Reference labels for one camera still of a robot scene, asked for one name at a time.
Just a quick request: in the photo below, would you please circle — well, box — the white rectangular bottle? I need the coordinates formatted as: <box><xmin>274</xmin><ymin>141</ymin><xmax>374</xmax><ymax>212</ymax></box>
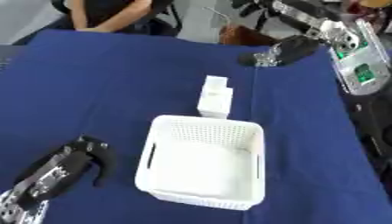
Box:
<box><xmin>196</xmin><ymin>74</ymin><xmax>235</xmax><ymax>120</ymax></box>

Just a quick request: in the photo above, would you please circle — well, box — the brown bag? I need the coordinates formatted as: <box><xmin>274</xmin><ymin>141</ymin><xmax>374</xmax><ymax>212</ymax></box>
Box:
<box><xmin>217</xmin><ymin>24</ymin><xmax>282</xmax><ymax>47</ymax></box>

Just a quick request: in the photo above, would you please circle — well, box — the white perforated plastic basket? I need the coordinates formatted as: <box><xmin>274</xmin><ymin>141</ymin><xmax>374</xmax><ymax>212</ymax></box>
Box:
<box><xmin>133</xmin><ymin>114</ymin><xmax>267</xmax><ymax>212</ymax></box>

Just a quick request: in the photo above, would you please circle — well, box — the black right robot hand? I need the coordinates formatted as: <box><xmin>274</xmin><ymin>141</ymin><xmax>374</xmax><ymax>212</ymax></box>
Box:
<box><xmin>237</xmin><ymin>34</ymin><xmax>322</xmax><ymax>68</ymax></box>

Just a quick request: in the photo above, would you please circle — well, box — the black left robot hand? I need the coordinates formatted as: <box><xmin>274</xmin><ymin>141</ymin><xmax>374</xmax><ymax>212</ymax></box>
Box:
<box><xmin>10</xmin><ymin>134</ymin><xmax>118</xmax><ymax>209</ymax></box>

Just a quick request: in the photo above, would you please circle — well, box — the person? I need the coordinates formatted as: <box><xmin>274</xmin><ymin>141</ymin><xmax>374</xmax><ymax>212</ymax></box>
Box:
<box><xmin>59</xmin><ymin>0</ymin><xmax>159</xmax><ymax>33</ymax></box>

